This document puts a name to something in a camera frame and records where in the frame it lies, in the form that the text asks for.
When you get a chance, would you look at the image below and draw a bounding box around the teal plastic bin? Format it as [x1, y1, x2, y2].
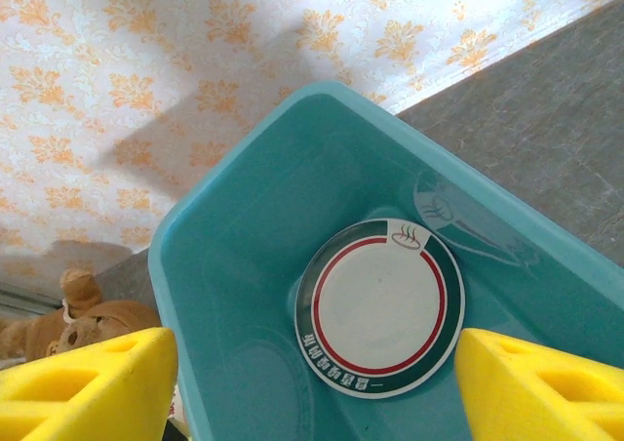
[147, 79, 624, 441]

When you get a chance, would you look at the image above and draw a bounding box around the aluminium frame post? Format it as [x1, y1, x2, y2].
[0, 288, 62, 318]

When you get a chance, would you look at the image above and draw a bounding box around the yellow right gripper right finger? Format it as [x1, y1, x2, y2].
[455, 327, 624, 441]

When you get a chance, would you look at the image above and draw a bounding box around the brown teddy bear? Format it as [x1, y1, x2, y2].
[0, 268, 165, 364]

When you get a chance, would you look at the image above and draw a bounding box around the red ring green rim plate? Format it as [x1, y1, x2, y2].
[294, 218, 467, 400]

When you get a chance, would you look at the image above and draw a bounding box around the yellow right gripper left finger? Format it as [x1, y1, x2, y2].
[0, 327, 177, 441]

